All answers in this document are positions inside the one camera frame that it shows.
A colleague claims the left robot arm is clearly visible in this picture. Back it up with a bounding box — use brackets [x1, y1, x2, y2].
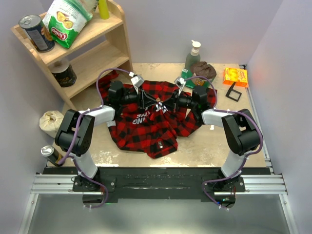
[55, 81, 157, 191]

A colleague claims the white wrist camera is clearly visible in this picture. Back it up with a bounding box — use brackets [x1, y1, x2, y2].
[174, 77, 186, 96]
[129, 72, 144, 89]

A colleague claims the wooden shelf unit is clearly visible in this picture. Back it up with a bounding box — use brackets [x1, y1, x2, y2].
[11, 0, 133, 109]

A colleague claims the aluminium rail frame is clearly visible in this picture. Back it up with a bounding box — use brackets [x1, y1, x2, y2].
[19, 166, 298, 234]

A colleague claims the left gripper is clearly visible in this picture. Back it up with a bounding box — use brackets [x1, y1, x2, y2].
[119, 85, 157, 109]

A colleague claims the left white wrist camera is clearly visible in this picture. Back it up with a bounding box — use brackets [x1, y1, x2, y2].
[129, 72, 144, 89]

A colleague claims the black gold drink can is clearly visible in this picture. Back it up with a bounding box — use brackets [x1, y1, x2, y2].
[40, 145, 63, 167]

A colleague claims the yellow bottle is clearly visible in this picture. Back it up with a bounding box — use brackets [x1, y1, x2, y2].
[98, 0, 110, 20]

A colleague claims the white cloth sack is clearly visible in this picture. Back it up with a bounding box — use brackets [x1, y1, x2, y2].
[39, 111, 64, 138]

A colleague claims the green pouch with brown top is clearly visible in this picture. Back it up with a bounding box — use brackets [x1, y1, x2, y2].
[181, 61, 216, 89]

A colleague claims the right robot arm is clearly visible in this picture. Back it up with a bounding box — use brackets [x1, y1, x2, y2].
[163, 86, 263, 192]

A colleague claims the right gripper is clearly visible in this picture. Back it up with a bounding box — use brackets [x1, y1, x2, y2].
[158, 89, 197, 114]

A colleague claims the black square frame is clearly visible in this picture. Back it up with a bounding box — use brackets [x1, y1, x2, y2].
[226, 82, 242, 102]

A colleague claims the blue tin can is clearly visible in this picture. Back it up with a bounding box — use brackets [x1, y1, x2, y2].
[19, 15, 55, 52]

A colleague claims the green chips bag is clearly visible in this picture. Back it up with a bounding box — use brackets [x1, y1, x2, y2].
[43, 0, 98, 49]

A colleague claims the black paper-topped jar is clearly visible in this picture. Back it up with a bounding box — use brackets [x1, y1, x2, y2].
[49, 58, 77, 87]

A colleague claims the green soap dispenser bottle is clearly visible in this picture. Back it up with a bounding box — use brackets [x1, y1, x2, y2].
[184, 40, 201, 72]

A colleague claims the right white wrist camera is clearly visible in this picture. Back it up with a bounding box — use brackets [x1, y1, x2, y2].
[174, 77, 186, 96]

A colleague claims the orange snack box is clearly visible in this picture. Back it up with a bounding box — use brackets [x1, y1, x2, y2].
[223, 68, 249, 88]

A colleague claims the red black plaid shirt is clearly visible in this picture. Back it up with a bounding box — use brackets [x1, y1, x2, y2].
[99, 78, 202, 158]

